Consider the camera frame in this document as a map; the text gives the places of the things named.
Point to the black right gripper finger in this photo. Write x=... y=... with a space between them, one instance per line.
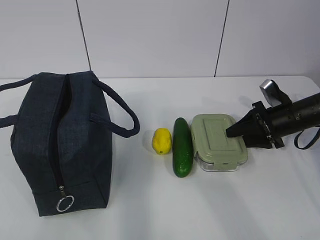
x=257 y=139
x=246 y=126

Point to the yellow lemon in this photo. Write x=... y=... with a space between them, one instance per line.
x=162 y=141

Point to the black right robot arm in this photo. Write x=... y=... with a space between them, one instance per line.
x=295 y=118

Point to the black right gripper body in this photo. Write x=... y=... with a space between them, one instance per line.
x=265 y=122

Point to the dark navy lunch bag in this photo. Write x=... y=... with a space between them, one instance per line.
x=62 y=139

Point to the green cucumber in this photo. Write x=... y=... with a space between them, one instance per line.
x=182 y=148

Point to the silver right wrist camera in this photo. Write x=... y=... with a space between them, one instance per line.
x=273 y=95

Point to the green lidded glass container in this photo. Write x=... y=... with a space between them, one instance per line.
x=212 y=149

